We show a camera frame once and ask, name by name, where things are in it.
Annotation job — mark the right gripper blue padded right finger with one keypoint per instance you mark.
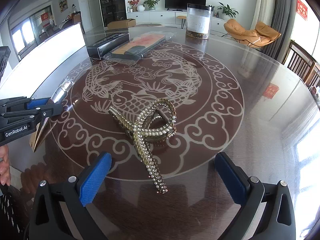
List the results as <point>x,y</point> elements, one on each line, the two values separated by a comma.
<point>278,218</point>

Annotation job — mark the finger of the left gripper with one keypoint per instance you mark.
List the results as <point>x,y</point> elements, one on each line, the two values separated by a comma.
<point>44,111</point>
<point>21,103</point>

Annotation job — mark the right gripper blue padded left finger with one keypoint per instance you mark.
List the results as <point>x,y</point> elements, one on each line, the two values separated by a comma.
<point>47,219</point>

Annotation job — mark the gold tube with silver cap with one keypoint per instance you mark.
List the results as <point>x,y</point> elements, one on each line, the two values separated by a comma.
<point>55,100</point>

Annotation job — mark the black patterned sleeve forearm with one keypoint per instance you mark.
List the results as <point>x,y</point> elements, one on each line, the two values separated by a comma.
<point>14,219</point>

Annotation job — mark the person's left hand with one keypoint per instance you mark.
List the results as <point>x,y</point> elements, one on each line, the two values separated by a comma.
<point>5,166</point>

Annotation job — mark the white cardboard storage box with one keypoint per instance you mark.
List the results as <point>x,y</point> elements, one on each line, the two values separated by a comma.
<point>53,59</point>

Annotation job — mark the black box on table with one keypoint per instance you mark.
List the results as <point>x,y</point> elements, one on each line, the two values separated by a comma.
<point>105,45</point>

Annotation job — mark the gold pearl claw hair clip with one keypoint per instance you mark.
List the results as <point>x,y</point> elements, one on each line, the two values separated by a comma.
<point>155,123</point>

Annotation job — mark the packaged orange comb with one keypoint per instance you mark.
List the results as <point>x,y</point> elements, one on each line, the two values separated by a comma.
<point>138,47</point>

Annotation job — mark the brown cardboard box on floor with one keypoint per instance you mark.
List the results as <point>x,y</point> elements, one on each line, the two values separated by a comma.
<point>122,24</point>

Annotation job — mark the dark display cabinet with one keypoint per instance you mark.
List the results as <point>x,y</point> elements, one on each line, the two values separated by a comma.
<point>112,10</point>

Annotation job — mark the red flower vase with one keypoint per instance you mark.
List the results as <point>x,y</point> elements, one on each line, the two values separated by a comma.
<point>133,4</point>

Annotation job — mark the green potted plant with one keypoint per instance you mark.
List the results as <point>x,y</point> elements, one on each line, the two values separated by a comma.
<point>151,4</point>

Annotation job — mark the white tv cabinet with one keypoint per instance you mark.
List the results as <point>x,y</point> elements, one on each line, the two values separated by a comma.
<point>171,18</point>

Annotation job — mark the small wooden bench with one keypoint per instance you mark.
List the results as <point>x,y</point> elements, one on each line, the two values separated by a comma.
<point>183,20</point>

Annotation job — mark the wooden dining chair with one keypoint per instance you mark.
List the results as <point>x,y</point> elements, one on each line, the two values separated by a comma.
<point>299,61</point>

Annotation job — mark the clear cylindrical container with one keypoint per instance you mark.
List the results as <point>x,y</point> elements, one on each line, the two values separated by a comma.
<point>199,21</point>

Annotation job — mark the orange lounge chair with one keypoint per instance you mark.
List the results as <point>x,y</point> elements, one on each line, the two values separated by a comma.
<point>258,37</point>

